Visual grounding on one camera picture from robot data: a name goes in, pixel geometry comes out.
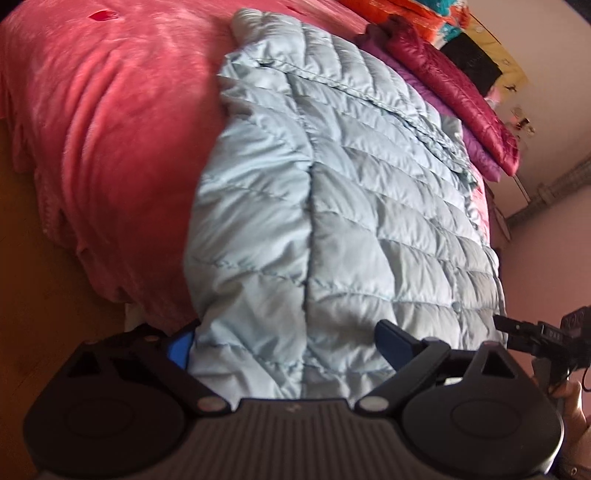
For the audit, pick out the light blue down jacket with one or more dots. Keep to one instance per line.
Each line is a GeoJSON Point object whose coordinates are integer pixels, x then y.
{"type": "Point", "coordinates": [351, 207]}

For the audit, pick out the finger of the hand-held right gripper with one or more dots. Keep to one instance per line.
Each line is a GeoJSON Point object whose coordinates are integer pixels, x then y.
{"type": "Point", "coordinates": [517, 330]}

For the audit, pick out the magenta puffer jacket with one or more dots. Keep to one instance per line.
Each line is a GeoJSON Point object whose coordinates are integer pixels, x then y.
{"type": "Point", "coordinates": [452, 87]}

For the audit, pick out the person's right hand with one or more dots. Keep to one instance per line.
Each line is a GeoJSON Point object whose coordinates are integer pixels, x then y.
{"type": "Point", "coordinates": [575, 429]}

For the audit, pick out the pink fleece bed blanket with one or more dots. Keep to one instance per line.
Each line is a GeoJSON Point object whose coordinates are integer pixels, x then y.
{"type": "Point", "coordinates": [115, 138]}

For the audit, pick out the teal and orange quilt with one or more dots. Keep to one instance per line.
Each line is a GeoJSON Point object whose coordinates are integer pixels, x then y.
{"type": "Point", "coordinates": [415, 14]}

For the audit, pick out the yellow wooden headboard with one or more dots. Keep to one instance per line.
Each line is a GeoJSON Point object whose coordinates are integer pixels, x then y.
{"type": "Point", "coordinates": [510, 69]}

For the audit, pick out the grey patterned curtain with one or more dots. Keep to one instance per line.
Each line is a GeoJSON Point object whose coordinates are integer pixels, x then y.
{"type": "Point", "coordinates": [549, 194]}

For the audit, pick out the black cloth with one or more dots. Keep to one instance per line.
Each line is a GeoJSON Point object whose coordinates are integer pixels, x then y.
{"type": "Point", "coordinates": [473, 64]}

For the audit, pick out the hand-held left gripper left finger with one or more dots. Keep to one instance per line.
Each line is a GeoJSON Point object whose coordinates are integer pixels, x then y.
{"type": "Point", "coordinates": [180, 350]}

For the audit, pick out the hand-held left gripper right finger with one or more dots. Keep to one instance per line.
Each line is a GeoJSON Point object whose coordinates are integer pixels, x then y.
{"type": "Point", "coordinates": [392, 341]}

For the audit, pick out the folded purple quilt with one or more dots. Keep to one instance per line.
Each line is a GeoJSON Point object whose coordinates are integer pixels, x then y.
{"type": "Point", "coordinates": [480, 157]}

